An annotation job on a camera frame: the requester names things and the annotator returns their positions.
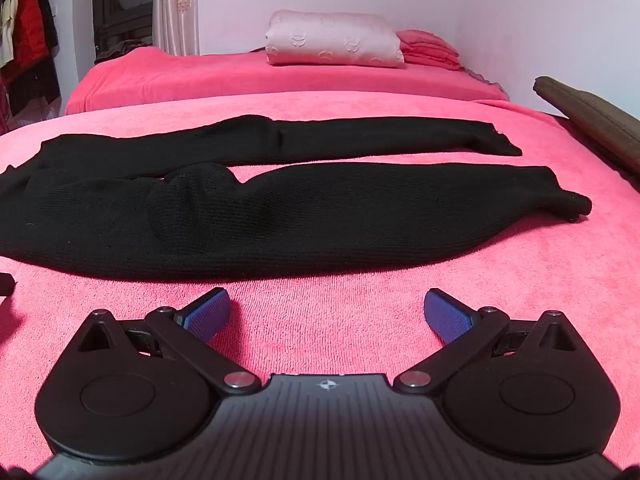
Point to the dark cloth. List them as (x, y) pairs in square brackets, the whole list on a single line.
[(117, 50)]

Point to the red hanging garment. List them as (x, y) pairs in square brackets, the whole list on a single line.
[(30, 30)]

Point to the folded red blanket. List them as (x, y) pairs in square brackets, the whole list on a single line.
[(430, 52)]

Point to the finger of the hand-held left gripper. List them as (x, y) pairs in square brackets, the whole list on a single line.
[(5, 284)]

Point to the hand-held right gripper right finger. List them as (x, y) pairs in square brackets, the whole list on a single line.
[(445, 317)]

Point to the pink bed cover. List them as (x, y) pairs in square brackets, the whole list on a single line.
[(225, 76)]

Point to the pale pink patterned pillow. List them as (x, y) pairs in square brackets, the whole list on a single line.
[(330, 40)]

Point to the cream hanging garment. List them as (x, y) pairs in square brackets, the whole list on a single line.
[(7, 25)]

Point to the brown headboard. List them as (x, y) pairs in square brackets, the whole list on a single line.
[(595, 115)]

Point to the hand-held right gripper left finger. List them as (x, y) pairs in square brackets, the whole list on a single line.
[(207, 316)]

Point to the pink patterned curtain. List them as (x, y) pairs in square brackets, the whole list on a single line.
[(175, 5)]

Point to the black knit pants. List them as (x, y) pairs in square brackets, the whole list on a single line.
[(300, 220)]

